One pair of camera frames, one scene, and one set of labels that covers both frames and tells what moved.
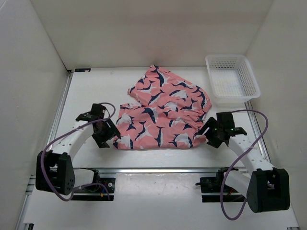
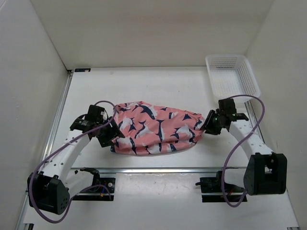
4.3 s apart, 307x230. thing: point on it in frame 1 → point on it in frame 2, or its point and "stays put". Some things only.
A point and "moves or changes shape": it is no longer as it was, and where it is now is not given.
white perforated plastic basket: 232,78 stays put
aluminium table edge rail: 154,170 stays put
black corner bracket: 82,70 stays put
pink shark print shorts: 168,113 moves or changes shape
